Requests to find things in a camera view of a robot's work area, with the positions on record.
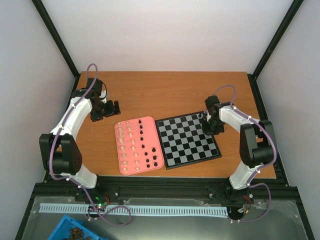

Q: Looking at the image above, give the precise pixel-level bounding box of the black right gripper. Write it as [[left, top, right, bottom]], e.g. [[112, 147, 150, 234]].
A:
[[201, 118, 225, 136]]

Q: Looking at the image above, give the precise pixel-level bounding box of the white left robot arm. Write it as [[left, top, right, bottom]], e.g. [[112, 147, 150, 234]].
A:
[[39, 78, 121, 202]]

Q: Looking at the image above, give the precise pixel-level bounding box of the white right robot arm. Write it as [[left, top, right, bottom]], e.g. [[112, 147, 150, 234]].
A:
[[201, 95, 277, 203]]

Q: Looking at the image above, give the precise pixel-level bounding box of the black and white chessboard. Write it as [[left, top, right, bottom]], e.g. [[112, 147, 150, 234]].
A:
[[155, 111, 222, 170]]

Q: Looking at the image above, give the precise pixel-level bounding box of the pink plastic tray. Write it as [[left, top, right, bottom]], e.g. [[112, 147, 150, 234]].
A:
[[114, 116, 165, 176]]

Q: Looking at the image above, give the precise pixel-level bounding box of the blue plastic bin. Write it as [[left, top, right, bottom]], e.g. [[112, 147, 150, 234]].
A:
[[48, 215, 108, 240]]

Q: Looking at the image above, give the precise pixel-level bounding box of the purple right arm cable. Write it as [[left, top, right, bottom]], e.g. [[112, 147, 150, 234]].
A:
[[212, 84, 278, 224]]

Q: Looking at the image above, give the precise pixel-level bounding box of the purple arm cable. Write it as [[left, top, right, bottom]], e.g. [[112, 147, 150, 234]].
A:
[[48, 63, 133, 228], [212, 84, 278, 224]]

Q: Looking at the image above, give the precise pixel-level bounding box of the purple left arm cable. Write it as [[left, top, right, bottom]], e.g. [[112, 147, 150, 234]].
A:
[[48, 63, 133, 228]]

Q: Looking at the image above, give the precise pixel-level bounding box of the light blue cable duct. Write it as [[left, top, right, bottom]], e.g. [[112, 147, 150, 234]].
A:
[[38, 203, 228, 218]]

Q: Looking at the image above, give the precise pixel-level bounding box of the black aluminium frame base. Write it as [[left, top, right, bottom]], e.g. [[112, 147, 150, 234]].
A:
[[14, 71, 316, 240]]

